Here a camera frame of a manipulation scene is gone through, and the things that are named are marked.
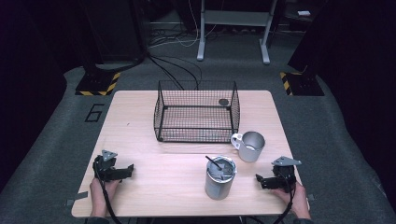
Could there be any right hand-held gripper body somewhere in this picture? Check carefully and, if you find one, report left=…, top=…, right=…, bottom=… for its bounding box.
left=271, top=156, right=303, bottom=193

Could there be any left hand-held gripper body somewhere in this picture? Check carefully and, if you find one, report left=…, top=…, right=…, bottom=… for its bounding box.
left=92, top=149, right=125, bottom=183

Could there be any silver mug with white handle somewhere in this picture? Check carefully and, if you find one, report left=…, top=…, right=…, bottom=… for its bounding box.
left=230, top=131, right=266, bottom=163

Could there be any silver tumbler with lid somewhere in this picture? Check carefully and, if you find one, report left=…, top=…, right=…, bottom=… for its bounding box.
left=204, top=155, right=238, bottom=201

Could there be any black wire basket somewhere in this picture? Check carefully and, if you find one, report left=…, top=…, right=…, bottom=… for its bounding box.
left=153, top=79, right=241, bottom=144

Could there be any person's left hand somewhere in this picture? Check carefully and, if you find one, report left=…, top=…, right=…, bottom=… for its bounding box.
left=89, top=177, right=120, bottom=218

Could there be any person's right hand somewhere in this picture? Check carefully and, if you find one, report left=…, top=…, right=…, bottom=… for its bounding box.
left=272, top=181, right=312, bottom=220

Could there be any black striped stand base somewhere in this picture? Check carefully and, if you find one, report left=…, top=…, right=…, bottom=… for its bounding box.
left=278, top=71, right=325, bottom=97
left=75, top=70, right=121, bottom=97

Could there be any white metal stand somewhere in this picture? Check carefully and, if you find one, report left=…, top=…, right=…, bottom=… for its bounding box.
left=196, top=0, right=278, bottom=65

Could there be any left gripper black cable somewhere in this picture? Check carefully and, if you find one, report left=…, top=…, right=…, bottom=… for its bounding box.
left=92, top=161, right=123, bottom=224

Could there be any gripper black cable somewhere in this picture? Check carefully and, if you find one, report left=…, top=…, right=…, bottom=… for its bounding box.
left=92, top=161, right=123, bottom=224
left=273, top=172, right=297, bottom=224

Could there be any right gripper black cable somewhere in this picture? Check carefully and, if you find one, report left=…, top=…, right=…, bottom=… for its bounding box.
left=273, top=172, right=297, bottom=224

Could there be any black floor cable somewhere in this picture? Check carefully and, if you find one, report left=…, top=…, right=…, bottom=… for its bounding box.
left=152, top=55, right=204, bottom=91
left=147, top=54, right=185, bottom=91

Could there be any white floor cable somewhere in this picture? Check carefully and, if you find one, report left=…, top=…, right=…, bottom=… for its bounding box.
left=148, top=0, right=219, bottom=49

